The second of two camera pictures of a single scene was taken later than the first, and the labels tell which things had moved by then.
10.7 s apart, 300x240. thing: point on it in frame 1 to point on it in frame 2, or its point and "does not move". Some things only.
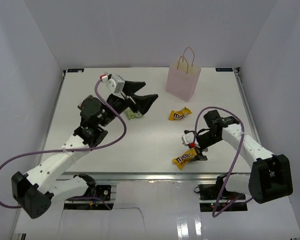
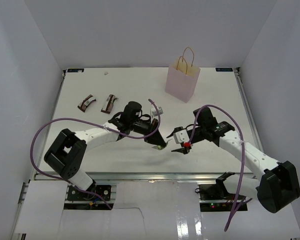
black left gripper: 143,102 to 156,139
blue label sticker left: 75,70 does not move
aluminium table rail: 153,176 does not move
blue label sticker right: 224,69 does not move
